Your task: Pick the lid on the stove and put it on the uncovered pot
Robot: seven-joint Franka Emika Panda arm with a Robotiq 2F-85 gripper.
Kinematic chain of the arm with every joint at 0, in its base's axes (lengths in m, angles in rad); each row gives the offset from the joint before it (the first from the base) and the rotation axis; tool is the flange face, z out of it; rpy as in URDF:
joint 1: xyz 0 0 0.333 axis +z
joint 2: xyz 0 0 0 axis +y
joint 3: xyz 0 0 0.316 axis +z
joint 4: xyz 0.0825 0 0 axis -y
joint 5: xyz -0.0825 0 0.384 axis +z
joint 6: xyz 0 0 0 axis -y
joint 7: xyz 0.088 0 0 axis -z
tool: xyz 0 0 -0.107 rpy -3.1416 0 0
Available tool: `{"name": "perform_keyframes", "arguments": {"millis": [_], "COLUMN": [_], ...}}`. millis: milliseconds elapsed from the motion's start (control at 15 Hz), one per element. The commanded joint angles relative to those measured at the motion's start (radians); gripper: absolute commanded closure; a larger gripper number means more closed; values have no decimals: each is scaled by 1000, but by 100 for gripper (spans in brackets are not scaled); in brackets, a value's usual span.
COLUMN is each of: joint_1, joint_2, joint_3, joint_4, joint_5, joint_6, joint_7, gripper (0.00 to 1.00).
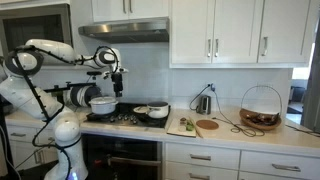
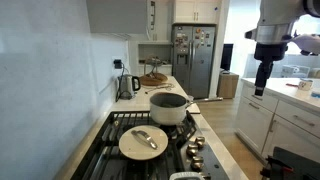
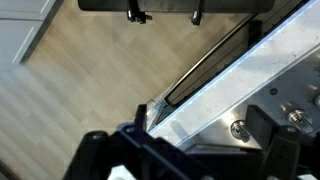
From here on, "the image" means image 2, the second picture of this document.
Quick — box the steel electric kettle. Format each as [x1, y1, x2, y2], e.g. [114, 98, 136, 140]
[117, 73, 142, 100]

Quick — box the wooden basket with wire handle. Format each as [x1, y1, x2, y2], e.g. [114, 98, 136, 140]
[138, 55, 169, 87]

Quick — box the white upper wall cabinet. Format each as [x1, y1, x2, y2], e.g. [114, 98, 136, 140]
[146, 0, 174, 43]

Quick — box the black flat screen monitor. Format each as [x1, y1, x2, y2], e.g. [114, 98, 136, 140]
[220, 43, 235, 72]

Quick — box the small wooden side cabinet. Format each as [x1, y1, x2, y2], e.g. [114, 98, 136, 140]
[216, 71, 240, 100]

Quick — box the white kitchen island cabinet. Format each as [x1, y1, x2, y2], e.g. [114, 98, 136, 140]
[234, 77, 320, 165]

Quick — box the white uncovered pot steel handle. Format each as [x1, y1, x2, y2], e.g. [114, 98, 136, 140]
[149, 91, 224, 127]

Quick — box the black kettle power cord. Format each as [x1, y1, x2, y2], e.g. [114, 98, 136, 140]
[114, 63, 130, 103]

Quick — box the black gas cooktop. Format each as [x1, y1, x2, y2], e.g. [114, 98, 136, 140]
[69, 110, 231, 180]

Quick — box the steel range hood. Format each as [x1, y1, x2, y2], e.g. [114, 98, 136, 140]
[85, 0, 150, 36]

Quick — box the black wall power adapter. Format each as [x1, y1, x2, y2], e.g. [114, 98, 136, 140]
[113, 59, 124, 70]

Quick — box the white patterned mug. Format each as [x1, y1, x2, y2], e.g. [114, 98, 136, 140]
[297, 78, 315, 92]

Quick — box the metal stove knob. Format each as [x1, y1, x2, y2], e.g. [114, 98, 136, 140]
[190, 155, 205, 172]
[185, 143, 200, 158]
[194, 135, 206, 150]

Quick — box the white cabinet above refrigerator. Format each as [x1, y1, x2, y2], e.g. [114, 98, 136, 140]
[172, 0, 222, 25]

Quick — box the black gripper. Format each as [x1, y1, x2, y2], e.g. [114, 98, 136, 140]
[253, 42, 288, 97]

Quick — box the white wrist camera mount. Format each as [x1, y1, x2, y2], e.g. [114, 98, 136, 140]
[291, 33, 320, 57]

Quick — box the white pot with lid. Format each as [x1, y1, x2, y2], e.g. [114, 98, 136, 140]
[169, 171, 206, 180]

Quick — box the black camera stand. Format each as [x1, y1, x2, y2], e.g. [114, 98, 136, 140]
[259, 146, 320, 180]

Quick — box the stainless steel refrigerator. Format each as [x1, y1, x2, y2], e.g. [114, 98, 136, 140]
[171, 24, 216, 100]

